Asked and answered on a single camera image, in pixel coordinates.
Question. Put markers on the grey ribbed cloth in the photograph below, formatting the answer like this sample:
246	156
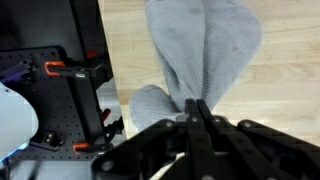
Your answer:
200	50

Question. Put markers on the black perforated mounting board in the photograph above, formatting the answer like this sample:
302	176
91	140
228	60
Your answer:
50	106

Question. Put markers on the dark metal bar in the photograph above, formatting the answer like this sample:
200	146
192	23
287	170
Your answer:
16	71

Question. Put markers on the small black bracket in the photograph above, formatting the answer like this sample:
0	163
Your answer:
51	138

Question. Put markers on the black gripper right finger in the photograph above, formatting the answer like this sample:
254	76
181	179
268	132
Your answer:
266	153

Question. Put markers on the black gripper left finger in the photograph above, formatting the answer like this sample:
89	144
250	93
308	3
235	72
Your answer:
160	150

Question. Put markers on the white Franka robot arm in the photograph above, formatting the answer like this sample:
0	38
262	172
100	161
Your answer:
15	123

